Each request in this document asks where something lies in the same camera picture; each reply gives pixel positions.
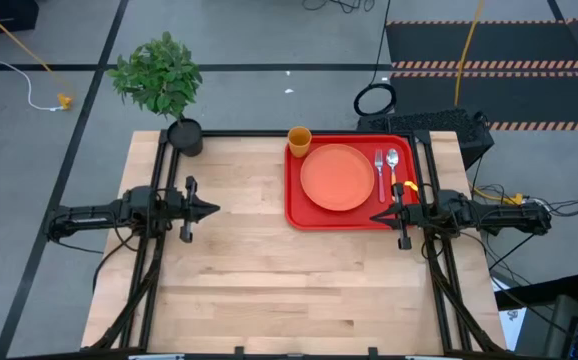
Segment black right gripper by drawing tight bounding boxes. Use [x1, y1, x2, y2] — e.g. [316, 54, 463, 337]
[370, 182, 433, 251]

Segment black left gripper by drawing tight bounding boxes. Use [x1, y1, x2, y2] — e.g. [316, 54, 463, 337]
[166, 176, 221, 244]

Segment fork with red handle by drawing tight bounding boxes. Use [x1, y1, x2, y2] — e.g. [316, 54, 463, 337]
[373, 148, 387, 204]

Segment spoon with orange handle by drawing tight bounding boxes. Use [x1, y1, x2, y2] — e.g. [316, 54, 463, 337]
[385, 147, 401, 189]

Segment orange plastic plate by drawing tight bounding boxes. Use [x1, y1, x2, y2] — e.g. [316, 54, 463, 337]
[299, 143, 376, 213]

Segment orange plastic cup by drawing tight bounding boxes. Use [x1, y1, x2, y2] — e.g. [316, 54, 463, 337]
[287, 125, 313, 159]

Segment red plastic tray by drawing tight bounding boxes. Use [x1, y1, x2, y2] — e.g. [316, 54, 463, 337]
[283, 133, 421, 232]

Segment black plant pot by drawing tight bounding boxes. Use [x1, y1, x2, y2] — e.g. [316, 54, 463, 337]
[166, 117, 205, 158]

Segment green leafy plant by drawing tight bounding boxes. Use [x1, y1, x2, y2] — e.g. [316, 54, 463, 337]
[106, 30, 204, 121]

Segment white paper sheet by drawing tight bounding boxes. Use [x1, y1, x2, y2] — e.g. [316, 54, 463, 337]
[497, 307, 526, 351]

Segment black hazard-striped floor mat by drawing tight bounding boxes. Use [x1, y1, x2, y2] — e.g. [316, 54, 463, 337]
[386, 18, 578, 132]

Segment black aluminium table frame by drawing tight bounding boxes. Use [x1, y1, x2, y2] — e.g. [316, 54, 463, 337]
[81, 128, 508, 360]

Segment black left arm base cable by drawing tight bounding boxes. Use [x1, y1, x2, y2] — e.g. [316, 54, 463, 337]
[92, 232, 140, 294]

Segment cable bundle with yellow plug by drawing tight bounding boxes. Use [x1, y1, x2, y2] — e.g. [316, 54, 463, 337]
[468, 182, 578, 226]

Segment black coiled hanging cable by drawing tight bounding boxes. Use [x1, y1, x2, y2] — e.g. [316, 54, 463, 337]
[352, 0, 398, 117]

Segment yellow hanging cable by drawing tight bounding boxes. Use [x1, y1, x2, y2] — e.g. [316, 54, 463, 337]
[453, 0, 485, 106]

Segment white floor cable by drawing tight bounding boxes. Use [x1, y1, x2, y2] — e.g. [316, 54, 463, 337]
[0, 0, 65, 112]

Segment black tangled floor cables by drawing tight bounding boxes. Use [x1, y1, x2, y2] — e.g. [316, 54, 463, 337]
[301, 0, 375, 14]

